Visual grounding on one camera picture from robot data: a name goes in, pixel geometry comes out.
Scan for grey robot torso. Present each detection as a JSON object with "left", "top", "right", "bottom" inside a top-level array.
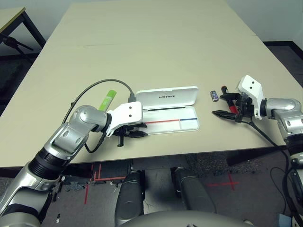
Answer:
[{"left": 119, "top": 211, "right": 256, "bottom": 227}]

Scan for black marker with red cap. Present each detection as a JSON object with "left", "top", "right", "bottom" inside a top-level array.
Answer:
[{"left": 221, "top": 86, "right": 237, "bottom": 113}]

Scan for grey robot left leg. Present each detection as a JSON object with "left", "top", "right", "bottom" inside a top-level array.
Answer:
[{"left": 115, "top": 170, "right": 145, "bottom": 225}]

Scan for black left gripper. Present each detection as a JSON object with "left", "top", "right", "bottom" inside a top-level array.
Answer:
[{"left": 112, "top": 122, "right": 149, "bottom": 148}]

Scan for grey blue floor box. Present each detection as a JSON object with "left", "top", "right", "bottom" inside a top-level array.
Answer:
[{"left": 276, "top": 212, "right": 293, "bottom": 227}]

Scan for green plastic stationery stick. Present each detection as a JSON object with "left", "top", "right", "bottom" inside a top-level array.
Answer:
[{"left": 98, "top": 89, "right": 118, "bottom": 111}]

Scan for beige side table black legs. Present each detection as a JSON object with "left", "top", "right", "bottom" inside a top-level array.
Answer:
[{"left": 0, "top": 7, "right": 47, "bottom": 57}]

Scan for black tripod stand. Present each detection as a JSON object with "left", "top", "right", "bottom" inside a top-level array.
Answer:
[{"left": 0, "top": 33, "right": 34, "bottom": 62}]

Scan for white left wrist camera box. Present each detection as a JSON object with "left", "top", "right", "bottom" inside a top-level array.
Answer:
[{"left": 106, "top": 101, "right": 144, "bottom": 137}]

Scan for white plastic pencil case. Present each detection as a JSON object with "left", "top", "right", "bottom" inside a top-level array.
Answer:
[{"left": 136, "top": 85, "right": 201, "bottom": 136}]

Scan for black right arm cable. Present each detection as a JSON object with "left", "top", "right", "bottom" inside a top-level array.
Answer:
[{"left": 247, "top": 118, "right": 303, "bottom": 227}]

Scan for black table frame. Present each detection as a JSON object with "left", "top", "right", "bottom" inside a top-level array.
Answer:
[{"left": 0, "top": 145, "right": 288, "bottom": 177}]

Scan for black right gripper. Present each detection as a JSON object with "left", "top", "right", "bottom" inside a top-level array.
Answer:
[{"left": 212, "top": 92, "right": 258, "bottom": 124}]

